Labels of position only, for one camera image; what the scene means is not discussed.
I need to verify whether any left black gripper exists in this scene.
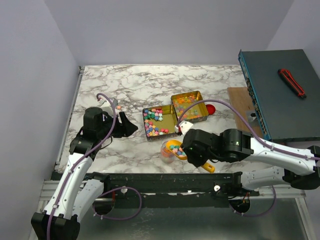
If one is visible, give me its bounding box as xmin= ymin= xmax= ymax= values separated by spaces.
xmin=98 ymin=111 xmax=139 ymax=140

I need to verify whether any yellow plastic scoop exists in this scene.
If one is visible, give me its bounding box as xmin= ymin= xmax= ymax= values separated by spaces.
xmin=166 ymin=139 xmax=216 ymax=174

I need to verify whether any clear glass jar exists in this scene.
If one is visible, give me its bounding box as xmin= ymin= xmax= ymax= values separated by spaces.
xmin=160 ymin=140 xmax=176 ymax=164

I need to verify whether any tin of paper stars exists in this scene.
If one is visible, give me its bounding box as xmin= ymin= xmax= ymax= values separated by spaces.
xmin=142 ymin=104 xmax=178 ymax=142

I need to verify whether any tin of gummy candies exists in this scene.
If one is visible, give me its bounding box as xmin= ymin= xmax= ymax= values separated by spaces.
xmin=170 ymin=90 xmax=208 ymax=124

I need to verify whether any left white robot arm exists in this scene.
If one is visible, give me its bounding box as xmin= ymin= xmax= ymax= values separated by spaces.
xmin=31 ymin=107 xmax=138 ymax=240

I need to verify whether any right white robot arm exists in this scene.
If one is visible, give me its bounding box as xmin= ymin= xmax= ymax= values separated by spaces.
xmin=181 ymin=129 xmax=320 ymax=196

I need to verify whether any red jar lid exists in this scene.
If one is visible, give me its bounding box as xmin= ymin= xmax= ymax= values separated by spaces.
xmin=206 ymin=104 xmax=216 ymax=115

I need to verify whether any wooden board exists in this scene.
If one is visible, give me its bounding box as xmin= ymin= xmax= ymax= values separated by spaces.
xmin=227 ymin=87 xmax=263 ymax=138

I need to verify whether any dark grey metal box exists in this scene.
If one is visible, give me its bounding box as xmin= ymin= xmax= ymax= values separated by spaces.
xmin=238 ymin=49 xmax=320 ymax=143

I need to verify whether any red black utility knife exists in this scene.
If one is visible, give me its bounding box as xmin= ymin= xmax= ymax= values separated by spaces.
xmin=277 ymin=68 xmax=307 ymax=99

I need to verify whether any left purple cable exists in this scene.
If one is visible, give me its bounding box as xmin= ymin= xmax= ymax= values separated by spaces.
xmin=47 ymin=92 xmax=143 ymax=240

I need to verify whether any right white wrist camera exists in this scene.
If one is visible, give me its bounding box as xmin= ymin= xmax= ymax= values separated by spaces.
xmin=174 ymin=120 xmax=194 ymax=136

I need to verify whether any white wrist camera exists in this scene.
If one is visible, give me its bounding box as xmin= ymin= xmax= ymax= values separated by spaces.
xmin=99 ymin=98 xmax=119 ymax=118
xmin=174 ymin=120 xmax=194 ymax=136

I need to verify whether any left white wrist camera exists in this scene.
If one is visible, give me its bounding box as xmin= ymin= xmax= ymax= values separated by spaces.
xmin=99 ymin=98 xmax=119 ymax=118

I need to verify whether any black mounting rail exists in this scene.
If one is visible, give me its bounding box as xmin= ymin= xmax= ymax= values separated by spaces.
xmin=80 ymin=172 xmax=256 ymax=214

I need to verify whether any small metal bracket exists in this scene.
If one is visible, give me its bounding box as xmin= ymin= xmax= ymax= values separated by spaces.
xmin=245 ymin=110 xmax=259 ymax=128

